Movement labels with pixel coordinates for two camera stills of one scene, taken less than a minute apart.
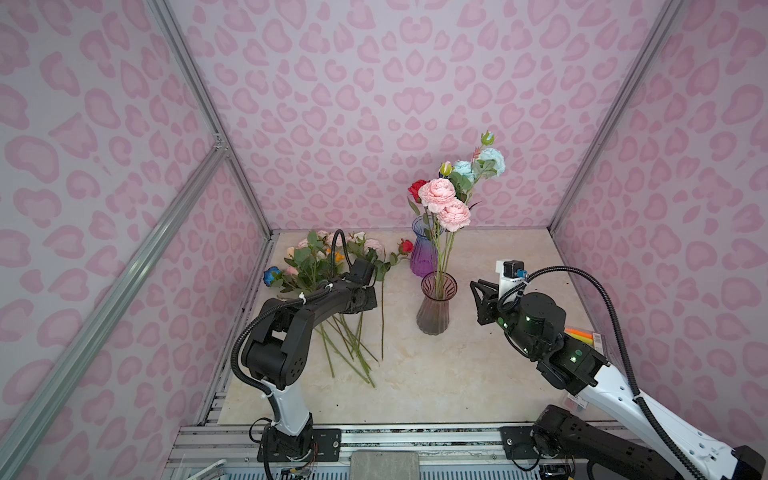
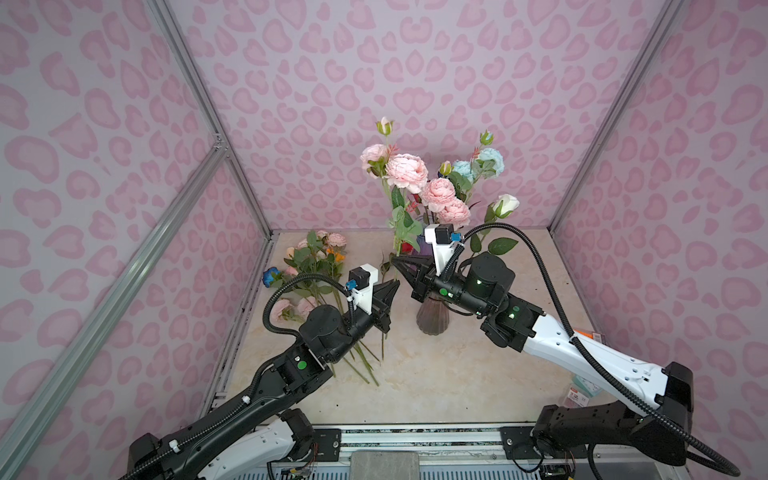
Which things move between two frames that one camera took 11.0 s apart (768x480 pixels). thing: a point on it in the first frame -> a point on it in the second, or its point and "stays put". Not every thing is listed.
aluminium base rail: [247, 439] stays put
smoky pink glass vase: [437, 288] stays put
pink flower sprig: [381, 267] -> [401, 172]
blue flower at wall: [268, 274] stays put
